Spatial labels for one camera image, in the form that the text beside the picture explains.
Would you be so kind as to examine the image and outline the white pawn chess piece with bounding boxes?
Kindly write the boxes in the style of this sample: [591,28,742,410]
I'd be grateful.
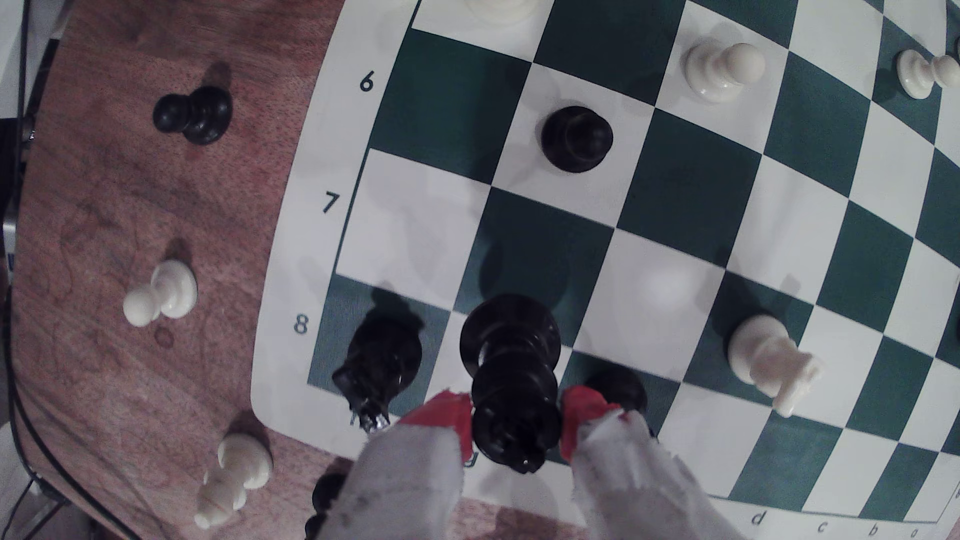
[194,432,274,531]
[123,258,199,330]
[896,48,960,101]
[683,40,767,105]

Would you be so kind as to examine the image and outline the black pawn chess piece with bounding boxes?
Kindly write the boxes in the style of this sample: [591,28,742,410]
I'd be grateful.
[540,105,615,174]
[303,471,351,540]
[153,85,234,147]

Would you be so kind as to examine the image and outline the black queen chess piece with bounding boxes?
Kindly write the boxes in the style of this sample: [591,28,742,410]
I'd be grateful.
[458,293,564,476]

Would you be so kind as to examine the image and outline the black cable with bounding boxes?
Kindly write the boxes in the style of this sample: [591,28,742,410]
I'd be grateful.
[0,300,144,540]

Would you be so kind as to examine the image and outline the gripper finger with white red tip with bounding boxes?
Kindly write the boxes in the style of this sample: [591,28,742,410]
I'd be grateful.
[558,385,744,540]
[318,389,476,540]

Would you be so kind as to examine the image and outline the green and white chess mat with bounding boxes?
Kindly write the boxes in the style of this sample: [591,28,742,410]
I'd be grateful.
[249,0,960,526]

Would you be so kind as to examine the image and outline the white knight chess piece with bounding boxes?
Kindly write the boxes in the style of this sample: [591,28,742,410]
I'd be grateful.
[726,314,823,420]

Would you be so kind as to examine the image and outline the black rook chess piece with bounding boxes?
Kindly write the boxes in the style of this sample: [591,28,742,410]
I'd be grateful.
[584,366,648,415]

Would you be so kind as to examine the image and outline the white rook chess piece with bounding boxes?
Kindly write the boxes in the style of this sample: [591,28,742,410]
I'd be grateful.
[464,0,542,24]

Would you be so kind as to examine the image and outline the black king chess piece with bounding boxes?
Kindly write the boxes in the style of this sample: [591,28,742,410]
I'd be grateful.
[331,314,424,435]

